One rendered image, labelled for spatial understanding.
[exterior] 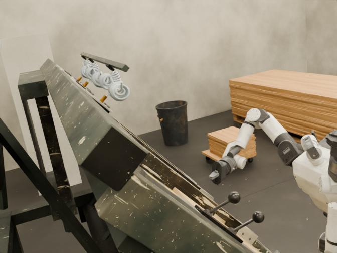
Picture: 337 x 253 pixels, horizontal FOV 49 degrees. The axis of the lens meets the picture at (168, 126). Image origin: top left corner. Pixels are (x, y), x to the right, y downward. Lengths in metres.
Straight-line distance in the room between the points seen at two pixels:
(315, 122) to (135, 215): 4.67
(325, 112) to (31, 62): 3.77
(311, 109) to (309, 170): 3.63
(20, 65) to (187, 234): 4.24
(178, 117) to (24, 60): 2.43
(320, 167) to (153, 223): 1.07
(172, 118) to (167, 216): 5.06
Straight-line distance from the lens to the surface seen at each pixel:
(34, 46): 4.89
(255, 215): 1.20
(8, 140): 1.69
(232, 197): 1.12
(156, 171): 1.57
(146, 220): 0.78
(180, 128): 5.90
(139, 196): 0.75
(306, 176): 1.75
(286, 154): 1.89
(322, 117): 5.21
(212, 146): 5.11
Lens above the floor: 2.05
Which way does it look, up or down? 17 degrees down
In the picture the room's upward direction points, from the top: 9 degrees counter-clockwise
